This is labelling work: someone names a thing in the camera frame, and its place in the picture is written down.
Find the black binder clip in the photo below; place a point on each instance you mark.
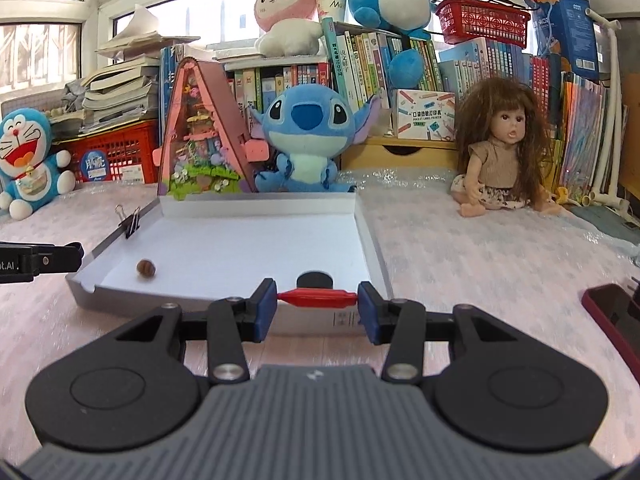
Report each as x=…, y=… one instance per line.
x=132, y=224

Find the row of light blue books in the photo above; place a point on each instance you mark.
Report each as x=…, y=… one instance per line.
x=500, y=60

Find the red cased phone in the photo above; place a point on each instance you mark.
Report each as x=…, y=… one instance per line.
x=615, y=320

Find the small yellow toy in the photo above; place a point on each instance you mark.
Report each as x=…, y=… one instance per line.
x=563, y=194

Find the blue cardboard box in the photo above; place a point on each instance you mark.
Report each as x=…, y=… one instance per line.
x=572, y=35

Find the blue books beside miniature house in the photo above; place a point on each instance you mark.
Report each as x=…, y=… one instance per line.
x=167, y=85

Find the red plastic basket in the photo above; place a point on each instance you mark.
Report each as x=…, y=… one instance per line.
x=482, y=22

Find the pink bunny plush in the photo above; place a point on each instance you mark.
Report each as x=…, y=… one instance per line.
x=285, y=10

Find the pink triangular miniature house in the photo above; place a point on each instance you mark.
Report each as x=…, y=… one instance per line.
x=205, y=140

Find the black round cap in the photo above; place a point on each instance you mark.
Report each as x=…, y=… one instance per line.
x=315, y=280

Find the blue cat robot plush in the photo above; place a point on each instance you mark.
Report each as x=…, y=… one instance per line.
x=27, y=160

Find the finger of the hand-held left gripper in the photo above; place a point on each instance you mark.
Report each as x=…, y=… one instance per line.
x=57, y=259

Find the brown haired baby doll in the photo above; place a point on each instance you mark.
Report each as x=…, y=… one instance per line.
x=502, y=140

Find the red plastic clip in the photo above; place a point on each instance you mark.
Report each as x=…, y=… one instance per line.
x=317, y=297

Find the stack of worn books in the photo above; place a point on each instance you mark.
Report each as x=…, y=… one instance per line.
x=120, y=90

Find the row of tall books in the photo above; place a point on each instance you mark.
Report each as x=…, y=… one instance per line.
x=360, y=60

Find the white cardboard box tray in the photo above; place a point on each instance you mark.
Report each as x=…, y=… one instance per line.
x=240, y=245

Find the loose white paper sheets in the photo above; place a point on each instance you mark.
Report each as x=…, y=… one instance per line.
x=142, y=30

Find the wooden drawer box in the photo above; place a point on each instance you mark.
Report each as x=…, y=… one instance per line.
x=400, y=152

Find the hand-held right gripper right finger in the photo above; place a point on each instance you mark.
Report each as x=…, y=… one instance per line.
x=367, y=312

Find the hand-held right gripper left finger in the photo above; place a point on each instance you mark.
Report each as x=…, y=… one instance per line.
x=265, y=312

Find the white pipe rack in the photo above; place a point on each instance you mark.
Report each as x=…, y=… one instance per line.
x=607, y=110

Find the white label printer box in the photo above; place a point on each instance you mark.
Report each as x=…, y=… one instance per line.
x=425, y=115

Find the blue alien plush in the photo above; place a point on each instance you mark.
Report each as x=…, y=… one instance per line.
x=305, y=130

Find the row of short books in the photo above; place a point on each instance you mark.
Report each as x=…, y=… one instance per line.
x=280, y=77

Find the row of thin colourful books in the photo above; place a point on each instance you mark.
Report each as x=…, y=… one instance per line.
x=582, y=130

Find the brown walnut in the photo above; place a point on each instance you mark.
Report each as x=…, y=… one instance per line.
x=146, y=268

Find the grey crumpled cloth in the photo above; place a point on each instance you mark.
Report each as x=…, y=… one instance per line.
x=75, y=92

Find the red plastic crate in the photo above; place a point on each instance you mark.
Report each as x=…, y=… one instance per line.
x=125, y=150

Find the clear bubble wrap sheet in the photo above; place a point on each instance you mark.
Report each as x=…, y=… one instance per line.
x=400, y=178

